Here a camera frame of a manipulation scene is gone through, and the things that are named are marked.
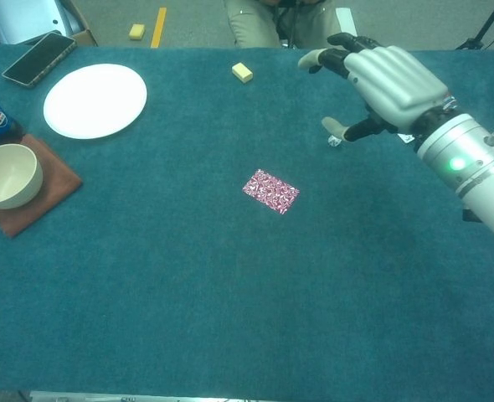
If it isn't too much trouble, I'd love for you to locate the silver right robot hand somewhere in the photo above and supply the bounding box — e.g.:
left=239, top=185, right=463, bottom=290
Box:
left=297, top=33, right=458, bottom=143

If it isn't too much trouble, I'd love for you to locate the white round plate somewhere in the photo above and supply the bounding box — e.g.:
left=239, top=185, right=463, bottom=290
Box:
left=43, top=63, right=148, bottom=141

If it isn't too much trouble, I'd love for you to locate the black tripod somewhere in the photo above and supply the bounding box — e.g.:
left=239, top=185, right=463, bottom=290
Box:
left=455, top=0, right=494, bottom=51

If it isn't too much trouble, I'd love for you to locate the yellow rectangular block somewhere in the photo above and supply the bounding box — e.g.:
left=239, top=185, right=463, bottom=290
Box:
left=231, top=62, right=255, bottom=84

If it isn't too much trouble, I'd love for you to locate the seated person in khaki trousers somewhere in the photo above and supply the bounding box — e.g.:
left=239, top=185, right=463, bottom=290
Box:
left=223, top=0, right=359, bottom=49

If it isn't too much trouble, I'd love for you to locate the red patterned playing card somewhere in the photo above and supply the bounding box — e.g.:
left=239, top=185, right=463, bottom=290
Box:
left=241, top=168, right=301, bottom=217

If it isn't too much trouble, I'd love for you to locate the yellow floor tape strip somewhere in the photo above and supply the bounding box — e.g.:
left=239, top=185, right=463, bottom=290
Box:
left=150, top=7, right=168, bottom=49

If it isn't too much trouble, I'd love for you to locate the teal table cloth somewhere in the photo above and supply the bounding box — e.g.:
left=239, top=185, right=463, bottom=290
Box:
left=0, top=43, right=494, bottom=397

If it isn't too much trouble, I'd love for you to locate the cardboard box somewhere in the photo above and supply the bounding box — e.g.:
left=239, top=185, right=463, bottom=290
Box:
left=0, top=0, right=100, bottom=47

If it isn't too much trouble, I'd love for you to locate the black smartphone in patterned case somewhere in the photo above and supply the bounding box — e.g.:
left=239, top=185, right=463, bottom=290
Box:
left=1, top=31, right=78, bottom=89

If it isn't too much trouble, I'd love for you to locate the brown square cloth mat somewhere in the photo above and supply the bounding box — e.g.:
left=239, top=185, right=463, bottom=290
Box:
left=0, top=133, right=84, bottom=239

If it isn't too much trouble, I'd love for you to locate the white plastic panel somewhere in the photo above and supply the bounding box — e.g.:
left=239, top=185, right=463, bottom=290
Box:
left=0, top=0, right=85, bottom=45

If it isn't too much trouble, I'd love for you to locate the cream ceramic bowl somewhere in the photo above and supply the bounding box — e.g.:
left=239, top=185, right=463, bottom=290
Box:
left=0, top=143, right=44, bottom=210

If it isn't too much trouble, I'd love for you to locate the metal table frame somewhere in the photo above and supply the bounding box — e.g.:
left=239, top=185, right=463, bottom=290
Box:
left=18, top=389, right=273, bottom=402

